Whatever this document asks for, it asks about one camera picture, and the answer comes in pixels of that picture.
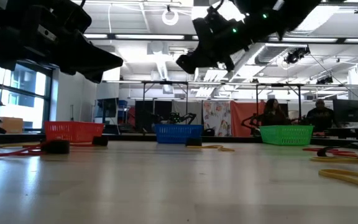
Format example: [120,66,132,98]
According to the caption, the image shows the green plastic basket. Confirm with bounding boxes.
[259,124,315,146]

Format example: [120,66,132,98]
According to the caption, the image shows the floral curtain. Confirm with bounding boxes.
[202,100,231,138]

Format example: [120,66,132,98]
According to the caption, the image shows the blue plastic basket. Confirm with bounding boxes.
[154,123,204,145]

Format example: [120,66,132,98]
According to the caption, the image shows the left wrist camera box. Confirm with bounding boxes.
[35,24,58,43]

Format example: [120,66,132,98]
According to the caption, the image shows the black partition panel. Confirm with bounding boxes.
[134,100,173,132]

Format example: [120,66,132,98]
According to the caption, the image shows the large window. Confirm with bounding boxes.
[0,54,53,131]

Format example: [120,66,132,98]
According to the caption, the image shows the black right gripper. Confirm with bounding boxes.
[175,14,251,75]

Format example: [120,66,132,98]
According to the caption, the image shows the red plastic basket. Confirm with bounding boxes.
[44,121,105,144]

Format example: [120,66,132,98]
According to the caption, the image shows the black ceiling camera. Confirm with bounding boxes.
[315,75,334,85]
[283,45,311,65]

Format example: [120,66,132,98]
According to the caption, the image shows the person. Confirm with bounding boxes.
[305,98,341,131]
[261,98,291,127]

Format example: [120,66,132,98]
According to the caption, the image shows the orange curtain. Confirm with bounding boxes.
[229,100,269,138]

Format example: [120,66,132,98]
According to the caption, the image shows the black computer monitor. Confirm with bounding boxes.
[95,98,120,125]
[332,99,358,123]

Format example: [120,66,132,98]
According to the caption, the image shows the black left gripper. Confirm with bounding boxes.
[20,0,124,83]

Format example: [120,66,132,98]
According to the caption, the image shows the silver air duct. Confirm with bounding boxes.
[253,42,290,65]

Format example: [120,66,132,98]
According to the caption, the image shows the black station frame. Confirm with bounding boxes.
[255,82,303,127]
[140,80,190,134]

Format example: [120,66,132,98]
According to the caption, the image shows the cardboard box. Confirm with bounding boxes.
[0,116,24,134]

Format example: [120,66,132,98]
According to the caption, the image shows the white ring light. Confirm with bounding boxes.
[161,8,180,27]

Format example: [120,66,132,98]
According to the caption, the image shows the black aluminium rig frame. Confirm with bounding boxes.
[0,132,358,152]

